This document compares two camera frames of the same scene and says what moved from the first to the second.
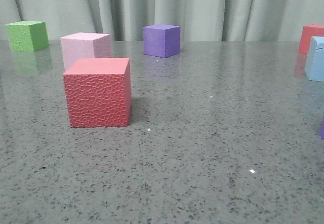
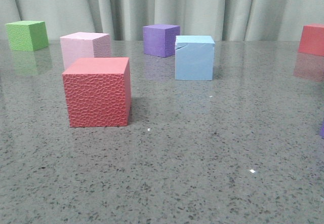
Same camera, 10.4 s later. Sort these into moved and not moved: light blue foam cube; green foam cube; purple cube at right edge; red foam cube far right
Moved: light blue foam cube
Not moved: red foam cube far right; green foam cube; purple cube at right edge
